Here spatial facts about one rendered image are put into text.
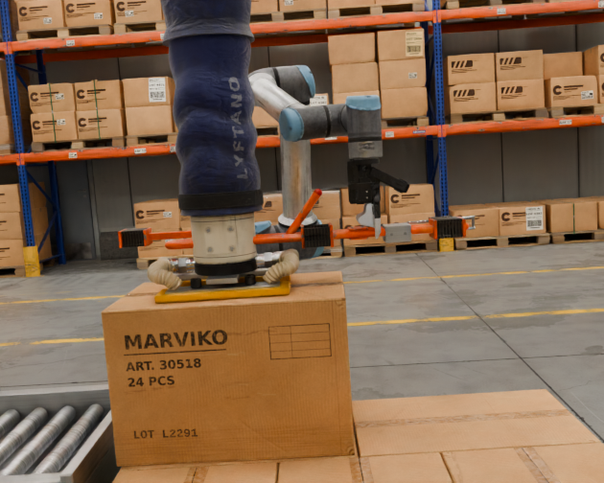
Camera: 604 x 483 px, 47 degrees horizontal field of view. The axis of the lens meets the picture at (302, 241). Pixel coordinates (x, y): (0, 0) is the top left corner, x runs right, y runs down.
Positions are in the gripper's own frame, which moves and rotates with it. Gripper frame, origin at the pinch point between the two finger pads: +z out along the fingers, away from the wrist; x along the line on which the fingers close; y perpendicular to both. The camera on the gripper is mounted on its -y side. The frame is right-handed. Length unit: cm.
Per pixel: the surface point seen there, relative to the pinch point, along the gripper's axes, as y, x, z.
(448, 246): -150, -690, 102
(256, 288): 32.4, 14.8, 10.5
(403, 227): -6.5, 3.4, -1.4
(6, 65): 396, -703, -162
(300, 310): 21.5, 21.7, 15.3
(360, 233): 4.7, 3.6, -0.6
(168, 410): 56, 21, 39
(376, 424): 3, 2, 53
